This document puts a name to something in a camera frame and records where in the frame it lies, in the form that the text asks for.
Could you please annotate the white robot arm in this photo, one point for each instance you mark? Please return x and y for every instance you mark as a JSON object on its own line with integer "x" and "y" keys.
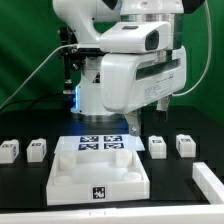
{"x": 129, "y": 53}

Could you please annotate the black camera on stand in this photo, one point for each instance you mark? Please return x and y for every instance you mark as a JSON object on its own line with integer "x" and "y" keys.
{"x": 73, "y": 60}

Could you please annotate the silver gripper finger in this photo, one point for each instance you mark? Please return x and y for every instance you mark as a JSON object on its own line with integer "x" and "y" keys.
{"x": 134, "y": 122}
{"x": 162, "y": 108}

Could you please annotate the white square tabletop part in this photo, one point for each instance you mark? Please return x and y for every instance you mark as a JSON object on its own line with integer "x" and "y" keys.
{"x": 94, "y": 176}

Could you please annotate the white marker sheet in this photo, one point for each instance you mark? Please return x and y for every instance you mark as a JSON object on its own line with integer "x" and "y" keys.
{"x": 98, "y": 142}

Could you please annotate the white obstacle bar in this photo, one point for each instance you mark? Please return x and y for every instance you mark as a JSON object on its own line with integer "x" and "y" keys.
{"x": 208, "y": 183}

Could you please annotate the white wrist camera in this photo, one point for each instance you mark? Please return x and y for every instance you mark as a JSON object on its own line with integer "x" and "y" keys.
{"x": 136, "y": 37}

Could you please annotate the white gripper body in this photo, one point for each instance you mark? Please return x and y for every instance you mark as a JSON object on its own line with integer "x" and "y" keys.
{"x": 129, "y": 81}

